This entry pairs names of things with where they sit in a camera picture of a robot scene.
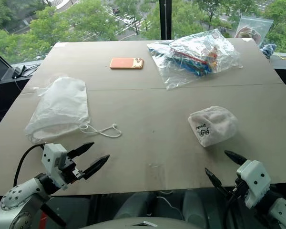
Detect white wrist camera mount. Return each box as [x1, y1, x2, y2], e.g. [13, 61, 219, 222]
[41, 143, 69, 190]
[235, 160, 272, 209]

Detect orange smartphone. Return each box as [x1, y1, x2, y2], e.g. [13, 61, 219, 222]
[109, 57, 144, 70]

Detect white folded towel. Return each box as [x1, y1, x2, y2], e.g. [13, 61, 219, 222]
[187, 105, 238, 147]

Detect white thin cable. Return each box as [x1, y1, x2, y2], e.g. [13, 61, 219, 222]
[156, 196, 184, 221]

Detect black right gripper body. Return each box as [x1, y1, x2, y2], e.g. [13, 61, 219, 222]
[225, 176, 249, 203]

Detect white drawstring bag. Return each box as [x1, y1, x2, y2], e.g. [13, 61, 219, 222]
[24, 76, 123, 144]

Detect black desk cables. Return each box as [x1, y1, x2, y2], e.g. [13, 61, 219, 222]
[21, 62, 42, 77]

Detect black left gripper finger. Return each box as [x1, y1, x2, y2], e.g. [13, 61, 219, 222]
[82, 154, 110, 180]
[68, 142, 95, 158]

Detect blue cloth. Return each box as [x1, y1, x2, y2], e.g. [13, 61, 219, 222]
[261, 43, 278, 59]

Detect black window frame post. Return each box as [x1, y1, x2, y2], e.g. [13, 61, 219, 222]
[159, 0, 174, 41]

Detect dark rounded right leg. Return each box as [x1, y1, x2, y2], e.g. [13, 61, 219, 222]
[182, 189, 209, 226]

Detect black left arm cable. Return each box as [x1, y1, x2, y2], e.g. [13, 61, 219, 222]
[13, 144, 45, 188]

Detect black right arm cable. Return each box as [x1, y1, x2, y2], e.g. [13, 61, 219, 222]
[221, 183, 243, 229]

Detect clear plastic bag with items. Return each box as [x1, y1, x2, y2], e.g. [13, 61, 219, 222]
[146, 28, 244, 91]

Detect dark rounded leg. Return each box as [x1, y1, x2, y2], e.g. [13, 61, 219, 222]
[113, 190, 157, 219]
[182, 189, 209, 226]

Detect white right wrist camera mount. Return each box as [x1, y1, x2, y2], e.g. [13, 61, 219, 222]
[235, 160, 272, 209]

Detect clear zip bag with contents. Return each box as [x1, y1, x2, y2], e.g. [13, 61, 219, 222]
[235, 13, 274, 48]

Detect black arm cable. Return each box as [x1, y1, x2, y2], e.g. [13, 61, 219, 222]
[221, 183, 243, 229]
[13, 144, 45, 188]

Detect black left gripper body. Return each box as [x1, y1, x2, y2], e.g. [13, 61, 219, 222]
[59, 155, 84, 185]

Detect dark rounded left leg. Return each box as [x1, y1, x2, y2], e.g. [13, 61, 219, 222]
[113, 190, 157, 219]

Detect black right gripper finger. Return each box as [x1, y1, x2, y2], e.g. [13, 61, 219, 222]
[204, 167, 229, 198]
[224, 150, 248, 166]

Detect grey robot torso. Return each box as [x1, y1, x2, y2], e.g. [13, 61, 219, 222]
[80, 216, 205, 229]

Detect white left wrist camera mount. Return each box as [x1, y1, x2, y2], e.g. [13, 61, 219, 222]
[41, 143, 69, 190]

